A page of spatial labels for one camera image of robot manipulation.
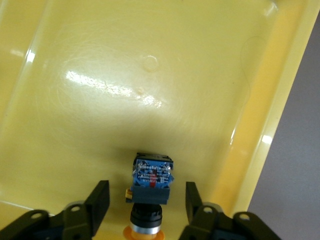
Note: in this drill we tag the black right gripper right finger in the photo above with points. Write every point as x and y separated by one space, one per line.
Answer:
191 200

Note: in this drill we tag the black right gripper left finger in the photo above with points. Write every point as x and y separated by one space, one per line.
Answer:
97 197

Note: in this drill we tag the yellow push button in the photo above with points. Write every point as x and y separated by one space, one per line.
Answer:
152 175

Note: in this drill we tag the yellow plastic tray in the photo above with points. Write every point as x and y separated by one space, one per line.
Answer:
125 75

